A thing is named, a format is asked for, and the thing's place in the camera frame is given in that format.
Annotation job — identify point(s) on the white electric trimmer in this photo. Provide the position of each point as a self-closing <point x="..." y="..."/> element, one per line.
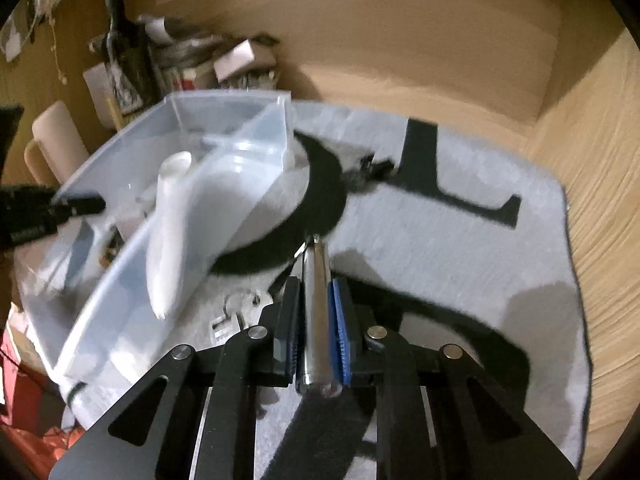
<point x="167" y="250"/>

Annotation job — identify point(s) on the clear plastic storage bin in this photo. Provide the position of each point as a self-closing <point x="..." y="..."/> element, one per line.
<point x="240" y="175"/>

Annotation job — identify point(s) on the bunch of silver keys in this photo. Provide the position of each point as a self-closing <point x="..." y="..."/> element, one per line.
<point x="235" y="306"/>

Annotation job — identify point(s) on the small black clip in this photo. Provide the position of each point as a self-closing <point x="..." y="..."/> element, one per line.
<point x="370" y="172"/>

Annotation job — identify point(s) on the small white box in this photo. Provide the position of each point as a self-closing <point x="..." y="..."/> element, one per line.
<point x="234" y="59"/>

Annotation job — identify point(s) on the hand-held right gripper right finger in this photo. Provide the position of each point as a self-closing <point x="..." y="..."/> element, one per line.
<point x="342" y="330"/>

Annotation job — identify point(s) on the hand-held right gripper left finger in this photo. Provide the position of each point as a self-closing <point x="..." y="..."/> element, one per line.
<point x="292" y="320"/>

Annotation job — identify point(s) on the silver metal cylinder tool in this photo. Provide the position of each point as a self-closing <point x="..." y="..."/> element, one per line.
<point x="317" y="310"/>

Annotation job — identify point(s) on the stack of books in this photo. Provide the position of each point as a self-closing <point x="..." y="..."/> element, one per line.
<point x="185" y="55"/>

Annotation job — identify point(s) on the bowl of small stones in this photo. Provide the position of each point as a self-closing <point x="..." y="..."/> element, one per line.
<point x="255" y="81"/>

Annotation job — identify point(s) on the grey mat with black print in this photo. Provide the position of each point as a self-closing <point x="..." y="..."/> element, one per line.
<point x="450" y="260"/>

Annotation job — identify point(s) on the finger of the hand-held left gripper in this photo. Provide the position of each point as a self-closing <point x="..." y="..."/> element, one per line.
<point x="80" y="206"/>
<point x="10" y="130"/>

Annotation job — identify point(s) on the white paper card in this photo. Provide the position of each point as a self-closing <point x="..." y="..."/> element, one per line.
<point x="100" y="90"/>

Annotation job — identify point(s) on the red packaging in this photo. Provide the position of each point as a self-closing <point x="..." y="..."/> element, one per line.
<point x="30" y="400"/>

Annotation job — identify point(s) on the dark wine bottle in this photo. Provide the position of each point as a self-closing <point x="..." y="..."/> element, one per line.
<point x="127" y="60"/>

